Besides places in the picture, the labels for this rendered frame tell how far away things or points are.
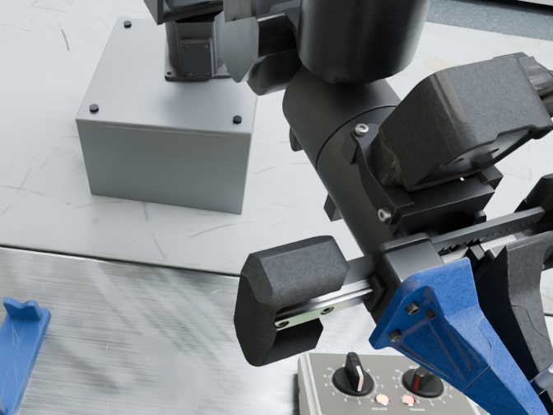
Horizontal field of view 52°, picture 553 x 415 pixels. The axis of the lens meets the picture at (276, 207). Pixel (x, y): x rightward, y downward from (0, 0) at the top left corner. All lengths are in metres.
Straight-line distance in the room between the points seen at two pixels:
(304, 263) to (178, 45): 0.35
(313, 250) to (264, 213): 0.38
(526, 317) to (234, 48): 0.21
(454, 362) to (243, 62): 0.19
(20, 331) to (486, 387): 0.39
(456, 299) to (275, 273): 0.07
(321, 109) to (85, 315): 0.32
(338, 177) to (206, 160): 0.27
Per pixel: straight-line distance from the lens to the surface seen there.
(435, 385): 0.48
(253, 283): 0.21
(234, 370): 0.50
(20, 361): 0.51
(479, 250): 0.26
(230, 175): 0.54
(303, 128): 0.29
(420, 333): 0.26
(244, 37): 0.31
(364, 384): 0.45
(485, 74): 0.22
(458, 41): 0.91
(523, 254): 0.25
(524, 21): 2.97
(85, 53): 0.77
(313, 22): 0.26
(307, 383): 0.46
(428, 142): 0.22
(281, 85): 0.34
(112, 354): 0.51
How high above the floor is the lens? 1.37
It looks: 51 degrees down
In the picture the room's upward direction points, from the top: 12 degrees clockwise
